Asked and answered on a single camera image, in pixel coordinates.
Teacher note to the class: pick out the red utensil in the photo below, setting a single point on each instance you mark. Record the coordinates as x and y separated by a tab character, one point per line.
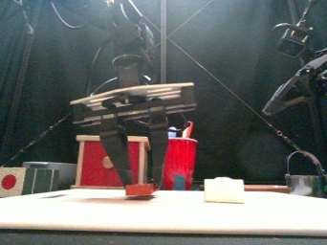
189	128

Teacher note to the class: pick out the wooden box with red drawer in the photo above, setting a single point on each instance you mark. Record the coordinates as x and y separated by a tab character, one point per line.
91	159

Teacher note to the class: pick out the white toy rice block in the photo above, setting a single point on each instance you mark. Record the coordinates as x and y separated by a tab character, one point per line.
223	189

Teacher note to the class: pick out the green block with white stripes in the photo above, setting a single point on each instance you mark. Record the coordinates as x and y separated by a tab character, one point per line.
42	181

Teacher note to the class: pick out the grey bowl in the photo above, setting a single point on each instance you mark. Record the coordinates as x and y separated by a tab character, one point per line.
59	173

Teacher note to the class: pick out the grey metal frame pole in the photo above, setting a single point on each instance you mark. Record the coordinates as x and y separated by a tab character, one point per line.
163	48

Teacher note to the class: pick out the pink tray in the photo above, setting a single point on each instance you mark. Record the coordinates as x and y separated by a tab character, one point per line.
266	188

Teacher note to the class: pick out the red plastic cup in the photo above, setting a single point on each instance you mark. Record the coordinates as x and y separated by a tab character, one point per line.
181	159

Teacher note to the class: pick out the blue tape piece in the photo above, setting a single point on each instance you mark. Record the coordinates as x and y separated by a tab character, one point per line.
179	182

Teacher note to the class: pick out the white block with red dot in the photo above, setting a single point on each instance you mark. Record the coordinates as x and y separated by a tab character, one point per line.
11	182

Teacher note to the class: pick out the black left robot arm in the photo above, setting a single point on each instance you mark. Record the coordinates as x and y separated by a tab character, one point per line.
127	35

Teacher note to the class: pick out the red toy salmon slice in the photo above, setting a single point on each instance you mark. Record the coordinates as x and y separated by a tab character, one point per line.
139	189

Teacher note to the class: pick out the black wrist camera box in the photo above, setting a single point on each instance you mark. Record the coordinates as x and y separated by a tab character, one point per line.
294	41

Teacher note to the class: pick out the white cutting board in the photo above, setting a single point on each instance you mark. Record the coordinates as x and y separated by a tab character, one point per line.
127	213

